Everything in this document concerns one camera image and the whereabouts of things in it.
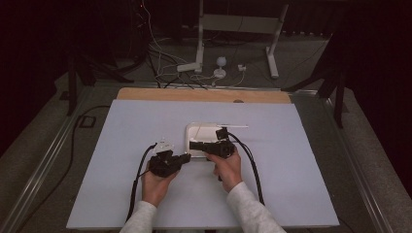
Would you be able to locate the black square floor frame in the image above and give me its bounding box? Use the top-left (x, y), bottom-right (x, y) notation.
top-left (79, 116), bottom-right (97, 129)

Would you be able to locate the person's left hand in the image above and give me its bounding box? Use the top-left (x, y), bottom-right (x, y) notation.
top-left (141, 161), bottom-right (179, 207)

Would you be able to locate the metal floor rail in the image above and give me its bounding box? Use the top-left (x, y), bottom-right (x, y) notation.
top-left (0, 85), bottom-right (95, 233)
top-left (324, 96), bottom-right (394, 233)

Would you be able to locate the white square tray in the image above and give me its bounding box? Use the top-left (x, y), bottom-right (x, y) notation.
top-left (184, 121), bottom-right (227, 159)

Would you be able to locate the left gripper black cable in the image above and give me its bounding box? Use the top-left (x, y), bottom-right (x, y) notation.
top-left (125, 143), bottom-right (158, 223)

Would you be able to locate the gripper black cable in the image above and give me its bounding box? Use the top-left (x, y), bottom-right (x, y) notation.
top-left (226, 130), bottom-right (266, 207)
top-left (125, 143), bottom-right (158, 223)

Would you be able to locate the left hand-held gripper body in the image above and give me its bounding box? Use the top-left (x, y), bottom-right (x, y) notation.
top-left (148, 138), bottom-right (183, 179)

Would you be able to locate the black floor cable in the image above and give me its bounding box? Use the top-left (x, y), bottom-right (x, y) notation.
top-left (15, 105), bottom-right (111, 232)

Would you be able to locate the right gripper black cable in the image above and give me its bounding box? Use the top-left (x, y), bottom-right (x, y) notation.
top-left (226, 130), bottom-right (266, 207)

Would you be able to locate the white metal stand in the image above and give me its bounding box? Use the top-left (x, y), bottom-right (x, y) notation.
top-left (194, 0), bottom-right (290, 80)

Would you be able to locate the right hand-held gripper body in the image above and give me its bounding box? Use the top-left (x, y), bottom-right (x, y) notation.
top-left (203, 124), bottom-right (250, 159)

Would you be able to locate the pale blue table mat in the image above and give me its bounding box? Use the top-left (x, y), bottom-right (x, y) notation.
top-left (66, 99), bottom-right (340, 229)

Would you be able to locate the white floor cable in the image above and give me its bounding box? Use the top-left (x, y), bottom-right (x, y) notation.
top-left (142, 0), bottom-right (217, 88)

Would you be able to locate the white round desk lamp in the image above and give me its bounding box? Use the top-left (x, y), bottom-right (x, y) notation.
top-left (213, 56), bottom-right (227, 80)

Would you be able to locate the black tripod stand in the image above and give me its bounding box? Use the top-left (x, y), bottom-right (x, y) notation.
top-left (281, 32), bottom-right (346, 129)
top-left (66, 51), bottom-right (134, 117)

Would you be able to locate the person's right hand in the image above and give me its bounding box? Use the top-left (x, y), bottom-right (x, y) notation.
top-left (207, 150), bottom-right (243, 194)

